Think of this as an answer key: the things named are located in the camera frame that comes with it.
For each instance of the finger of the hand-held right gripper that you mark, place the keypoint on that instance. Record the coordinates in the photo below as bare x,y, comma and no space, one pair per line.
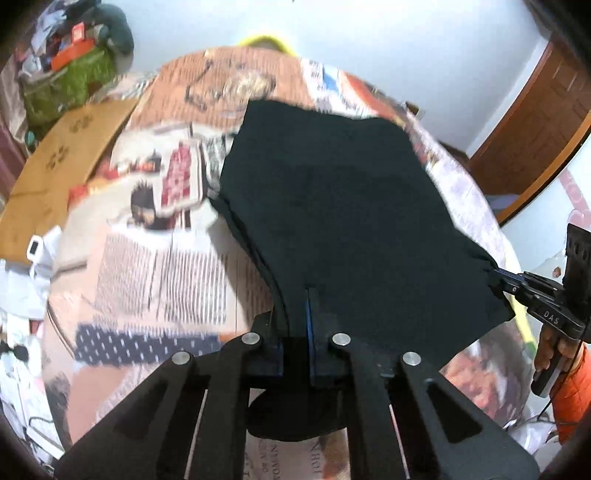
508,281

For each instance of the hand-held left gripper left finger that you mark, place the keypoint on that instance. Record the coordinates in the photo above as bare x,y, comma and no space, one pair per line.
272,360

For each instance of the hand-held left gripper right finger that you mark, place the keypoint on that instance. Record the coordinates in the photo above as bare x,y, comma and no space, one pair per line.
314,364

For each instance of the black elephant print shirt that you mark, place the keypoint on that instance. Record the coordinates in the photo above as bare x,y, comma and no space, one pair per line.
346,207

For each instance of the person's right forearm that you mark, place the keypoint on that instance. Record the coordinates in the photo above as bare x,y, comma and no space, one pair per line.
575,392

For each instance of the person's right hand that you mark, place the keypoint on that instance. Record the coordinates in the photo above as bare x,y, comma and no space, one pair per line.
547,350

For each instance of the printed blanket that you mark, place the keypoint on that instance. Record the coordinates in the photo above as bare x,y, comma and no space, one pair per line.
152,277

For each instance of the wooden door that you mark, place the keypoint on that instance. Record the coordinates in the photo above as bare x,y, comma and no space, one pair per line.
545,129

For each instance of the white clutter pile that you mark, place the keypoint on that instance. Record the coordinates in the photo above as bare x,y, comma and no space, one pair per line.
21,314

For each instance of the small white device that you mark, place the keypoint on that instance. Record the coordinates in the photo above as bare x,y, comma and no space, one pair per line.
34,249

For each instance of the flat cardboard box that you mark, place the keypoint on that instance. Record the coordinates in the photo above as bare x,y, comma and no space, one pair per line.
55,175

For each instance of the yellow foam tube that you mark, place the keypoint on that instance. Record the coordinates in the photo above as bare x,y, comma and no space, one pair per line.
264,38

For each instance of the green patterned storage bag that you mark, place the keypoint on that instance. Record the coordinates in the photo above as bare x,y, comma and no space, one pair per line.
78,78

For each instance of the grey plush toy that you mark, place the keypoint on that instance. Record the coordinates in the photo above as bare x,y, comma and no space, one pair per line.
120,34

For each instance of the orange box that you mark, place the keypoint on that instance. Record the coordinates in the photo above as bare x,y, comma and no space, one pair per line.
71,53

